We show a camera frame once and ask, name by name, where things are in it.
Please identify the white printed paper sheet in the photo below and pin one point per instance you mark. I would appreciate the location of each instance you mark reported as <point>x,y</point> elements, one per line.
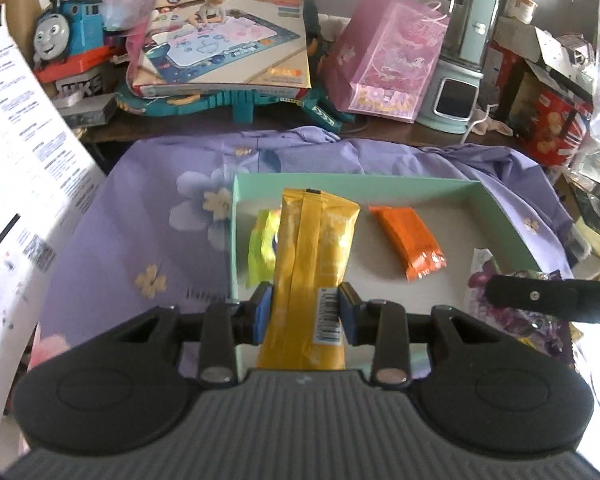
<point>20,160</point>

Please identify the purple grape snack packet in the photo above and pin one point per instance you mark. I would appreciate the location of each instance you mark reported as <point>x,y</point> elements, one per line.
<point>530,332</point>

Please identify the teal toy track set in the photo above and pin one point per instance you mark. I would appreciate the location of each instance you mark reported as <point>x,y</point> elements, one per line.
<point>242,106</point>

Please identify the red biscuit tin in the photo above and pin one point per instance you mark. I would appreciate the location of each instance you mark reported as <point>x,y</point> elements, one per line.
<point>550,125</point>

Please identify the yellow-green snack packet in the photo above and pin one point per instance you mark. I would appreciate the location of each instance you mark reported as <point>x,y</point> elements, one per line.
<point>260,255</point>

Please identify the pink gift bag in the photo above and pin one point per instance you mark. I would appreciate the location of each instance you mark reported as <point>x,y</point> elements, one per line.
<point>385,60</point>

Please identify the mint green appliance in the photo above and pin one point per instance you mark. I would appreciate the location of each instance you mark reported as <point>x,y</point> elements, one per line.
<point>475,25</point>

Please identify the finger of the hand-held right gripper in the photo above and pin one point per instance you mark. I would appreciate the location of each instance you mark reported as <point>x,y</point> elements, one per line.
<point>530,294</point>

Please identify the small beige cloth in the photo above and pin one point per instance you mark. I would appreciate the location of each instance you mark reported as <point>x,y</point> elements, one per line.
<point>495,126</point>

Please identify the yellow snack packet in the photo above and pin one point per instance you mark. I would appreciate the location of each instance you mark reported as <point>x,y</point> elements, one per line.
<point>310,240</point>

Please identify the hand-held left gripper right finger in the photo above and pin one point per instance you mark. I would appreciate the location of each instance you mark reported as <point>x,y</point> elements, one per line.
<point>349,315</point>

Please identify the play mat box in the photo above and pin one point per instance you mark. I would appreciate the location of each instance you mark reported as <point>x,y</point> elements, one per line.
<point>220,45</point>

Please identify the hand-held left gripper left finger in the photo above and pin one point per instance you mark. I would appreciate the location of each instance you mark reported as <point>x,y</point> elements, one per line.
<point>263,315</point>

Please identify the yellow cardboard box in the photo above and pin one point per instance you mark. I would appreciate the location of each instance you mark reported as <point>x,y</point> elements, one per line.
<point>597,242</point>

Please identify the beige paper cup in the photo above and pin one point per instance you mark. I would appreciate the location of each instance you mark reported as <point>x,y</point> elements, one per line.
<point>520,7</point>

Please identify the open cardboard box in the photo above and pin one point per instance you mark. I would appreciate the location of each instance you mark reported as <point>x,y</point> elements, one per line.
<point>530,45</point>

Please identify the mint green box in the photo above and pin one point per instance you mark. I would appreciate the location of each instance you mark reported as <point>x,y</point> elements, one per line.
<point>455,270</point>

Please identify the purple floral cloth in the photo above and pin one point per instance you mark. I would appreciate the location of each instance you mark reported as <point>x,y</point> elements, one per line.
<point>155,210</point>

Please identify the blue toy train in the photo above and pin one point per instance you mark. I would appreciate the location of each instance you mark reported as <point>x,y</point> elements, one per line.
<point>75,25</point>

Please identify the white wall outlet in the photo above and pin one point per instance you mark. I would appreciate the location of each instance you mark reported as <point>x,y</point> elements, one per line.
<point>332,25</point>

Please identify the plain orange snack packet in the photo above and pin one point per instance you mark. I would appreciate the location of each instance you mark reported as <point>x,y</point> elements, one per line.
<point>405,240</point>

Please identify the black white printed box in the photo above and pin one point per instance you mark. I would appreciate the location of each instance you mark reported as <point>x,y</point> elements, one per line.
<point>77,85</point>

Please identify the grey small box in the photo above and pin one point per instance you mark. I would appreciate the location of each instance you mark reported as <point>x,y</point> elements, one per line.
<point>90,110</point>

